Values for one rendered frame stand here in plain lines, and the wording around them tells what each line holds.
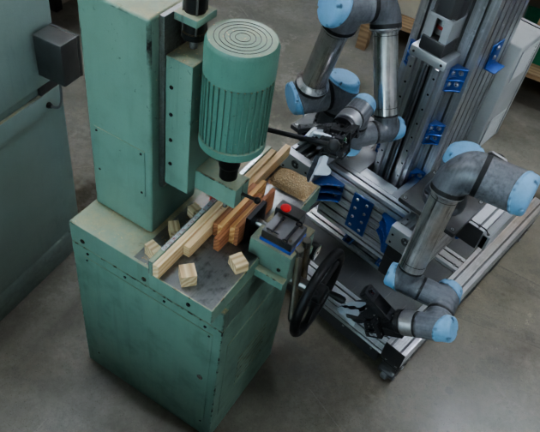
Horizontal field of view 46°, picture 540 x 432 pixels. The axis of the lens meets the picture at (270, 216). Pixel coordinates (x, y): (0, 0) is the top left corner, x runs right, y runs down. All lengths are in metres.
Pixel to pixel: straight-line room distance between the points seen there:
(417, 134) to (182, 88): 0.96
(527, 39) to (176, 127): 1.30
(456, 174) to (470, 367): 1.37
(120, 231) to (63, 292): 0.92
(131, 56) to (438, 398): 1.85
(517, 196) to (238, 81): 0.74
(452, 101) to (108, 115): 1.13
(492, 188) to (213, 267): 0.76
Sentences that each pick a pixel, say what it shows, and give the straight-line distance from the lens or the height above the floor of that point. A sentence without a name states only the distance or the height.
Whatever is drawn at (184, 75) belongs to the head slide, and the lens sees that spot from 1.56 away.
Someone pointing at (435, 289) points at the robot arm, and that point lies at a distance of 1.88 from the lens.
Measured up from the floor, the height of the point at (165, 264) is 0.94.
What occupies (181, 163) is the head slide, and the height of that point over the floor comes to 1.11.
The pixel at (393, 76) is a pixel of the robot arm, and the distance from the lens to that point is 2.02.
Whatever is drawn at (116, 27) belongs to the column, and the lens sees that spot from 1.58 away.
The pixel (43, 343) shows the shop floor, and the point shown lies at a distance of 2.72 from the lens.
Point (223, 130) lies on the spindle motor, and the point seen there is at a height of 1.29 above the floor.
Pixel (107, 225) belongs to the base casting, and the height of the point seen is 0.80.
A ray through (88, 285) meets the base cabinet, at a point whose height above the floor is 0.52.
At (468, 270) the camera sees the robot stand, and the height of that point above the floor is 0.23.
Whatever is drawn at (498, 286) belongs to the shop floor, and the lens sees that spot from 3.23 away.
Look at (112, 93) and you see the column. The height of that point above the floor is 1.26.
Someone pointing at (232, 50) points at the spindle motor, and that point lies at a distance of 1.45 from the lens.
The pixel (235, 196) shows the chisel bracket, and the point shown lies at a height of 1.05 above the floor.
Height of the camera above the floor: 2.28
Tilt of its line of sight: 46 degrees down
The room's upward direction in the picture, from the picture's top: 11 degrees clockwise
